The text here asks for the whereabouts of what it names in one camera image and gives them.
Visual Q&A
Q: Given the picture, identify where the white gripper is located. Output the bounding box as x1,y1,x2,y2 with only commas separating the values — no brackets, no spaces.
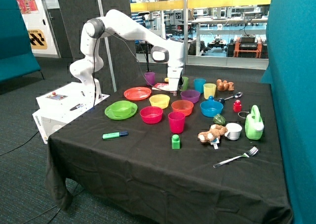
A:
167,67,183,96

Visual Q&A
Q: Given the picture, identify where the orange plastic bowl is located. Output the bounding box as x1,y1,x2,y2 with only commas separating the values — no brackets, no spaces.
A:
171,100,194,116

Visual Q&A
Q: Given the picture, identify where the green plastic bowl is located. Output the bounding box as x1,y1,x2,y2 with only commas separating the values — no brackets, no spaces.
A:
110,100,133,117

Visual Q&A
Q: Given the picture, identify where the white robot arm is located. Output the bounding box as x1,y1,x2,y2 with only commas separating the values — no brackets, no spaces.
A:
70,9,185,96

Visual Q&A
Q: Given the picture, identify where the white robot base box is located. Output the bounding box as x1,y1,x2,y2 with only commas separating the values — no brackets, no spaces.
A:
33,82,109,144

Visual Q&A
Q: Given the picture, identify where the orange plastic plate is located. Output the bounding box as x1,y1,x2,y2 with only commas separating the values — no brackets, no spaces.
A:
123,87,152,101

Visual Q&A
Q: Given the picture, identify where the green plastic plate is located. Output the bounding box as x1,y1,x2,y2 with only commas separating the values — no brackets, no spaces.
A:
104,100,138,120

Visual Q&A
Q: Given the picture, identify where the pink white book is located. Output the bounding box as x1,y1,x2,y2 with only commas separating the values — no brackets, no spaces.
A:
152,83,170,91

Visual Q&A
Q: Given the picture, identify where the yellow plastic bowl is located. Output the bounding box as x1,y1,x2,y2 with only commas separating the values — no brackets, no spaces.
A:
149,94,170,109

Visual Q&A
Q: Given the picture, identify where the green plastic cup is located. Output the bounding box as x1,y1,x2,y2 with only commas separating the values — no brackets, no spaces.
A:
180,76,189,91

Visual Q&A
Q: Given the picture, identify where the purple plastic bowl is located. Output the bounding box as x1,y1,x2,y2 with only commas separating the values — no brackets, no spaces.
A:
180,90,200,103

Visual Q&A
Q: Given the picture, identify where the pink plastic cup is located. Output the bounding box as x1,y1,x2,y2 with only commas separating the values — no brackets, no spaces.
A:
168,112,186,134

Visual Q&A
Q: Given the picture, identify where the blue plastic cup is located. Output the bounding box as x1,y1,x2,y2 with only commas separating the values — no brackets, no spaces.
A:
194,78,206,94

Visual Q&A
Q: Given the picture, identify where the purple plastic cup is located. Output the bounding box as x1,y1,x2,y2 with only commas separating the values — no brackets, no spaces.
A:
144,72,155,86

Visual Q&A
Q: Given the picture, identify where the pink plastic bowl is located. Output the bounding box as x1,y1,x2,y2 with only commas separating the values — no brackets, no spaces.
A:
140,106,163,124

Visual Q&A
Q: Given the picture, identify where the yellow plastic cup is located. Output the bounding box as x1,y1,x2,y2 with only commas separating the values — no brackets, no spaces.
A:
203,83,217,100

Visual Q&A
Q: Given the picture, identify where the blue plastic bowl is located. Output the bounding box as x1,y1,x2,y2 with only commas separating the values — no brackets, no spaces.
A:
200,96,224,117

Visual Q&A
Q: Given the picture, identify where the green toy block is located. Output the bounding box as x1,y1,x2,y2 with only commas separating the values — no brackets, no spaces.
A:
171,134,181,149

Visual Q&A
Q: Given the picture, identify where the metal spoon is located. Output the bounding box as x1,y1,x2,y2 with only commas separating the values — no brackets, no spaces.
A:
218,92,243,104

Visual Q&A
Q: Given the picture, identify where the brown plush toy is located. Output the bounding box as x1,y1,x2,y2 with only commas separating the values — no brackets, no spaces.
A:
216,79,235,91

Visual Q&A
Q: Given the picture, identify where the green toy pepper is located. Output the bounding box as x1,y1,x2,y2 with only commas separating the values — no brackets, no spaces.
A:
213,114,226,126

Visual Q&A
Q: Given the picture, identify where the brown white plush dog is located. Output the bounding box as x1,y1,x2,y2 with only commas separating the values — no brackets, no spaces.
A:
198,124,228,149

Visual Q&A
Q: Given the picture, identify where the black tablecloth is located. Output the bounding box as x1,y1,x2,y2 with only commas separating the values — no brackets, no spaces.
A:
45,82,294,224

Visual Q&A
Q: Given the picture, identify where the red toy block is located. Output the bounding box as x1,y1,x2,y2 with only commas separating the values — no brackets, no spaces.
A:
233,100,242,113

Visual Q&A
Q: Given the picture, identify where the white ceramic cup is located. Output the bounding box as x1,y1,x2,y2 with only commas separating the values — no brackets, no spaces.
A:
224,123,242,140

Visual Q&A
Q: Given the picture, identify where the green highlighter marker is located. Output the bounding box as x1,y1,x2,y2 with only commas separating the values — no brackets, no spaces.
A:
102,131,128,140

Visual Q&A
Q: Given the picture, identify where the green toy watering can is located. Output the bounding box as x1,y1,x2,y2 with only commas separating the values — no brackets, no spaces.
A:
245,105,264,140

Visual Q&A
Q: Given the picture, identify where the metal fork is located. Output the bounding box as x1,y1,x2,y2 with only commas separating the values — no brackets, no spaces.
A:
213,147,259,168

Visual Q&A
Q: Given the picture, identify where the black pen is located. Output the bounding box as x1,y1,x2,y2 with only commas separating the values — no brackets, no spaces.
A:
70,104,84,111

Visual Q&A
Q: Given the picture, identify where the dark grey partition panel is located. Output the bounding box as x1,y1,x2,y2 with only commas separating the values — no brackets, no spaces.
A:
58,0,139,94

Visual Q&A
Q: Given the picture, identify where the teal sofa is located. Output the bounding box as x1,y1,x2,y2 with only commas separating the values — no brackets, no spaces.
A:
0,0,41,82

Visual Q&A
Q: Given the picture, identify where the black camera stand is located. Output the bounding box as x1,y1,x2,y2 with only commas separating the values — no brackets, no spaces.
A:
145,42,151,72

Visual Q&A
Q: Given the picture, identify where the metal key ring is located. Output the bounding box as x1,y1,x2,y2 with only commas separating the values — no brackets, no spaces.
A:
237,111,252,121

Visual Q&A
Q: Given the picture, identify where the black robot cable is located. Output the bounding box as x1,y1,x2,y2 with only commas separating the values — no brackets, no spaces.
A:
0,30,158,157

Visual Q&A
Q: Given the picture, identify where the teal partition wall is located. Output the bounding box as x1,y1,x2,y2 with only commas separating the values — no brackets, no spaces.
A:
261,0,316,224

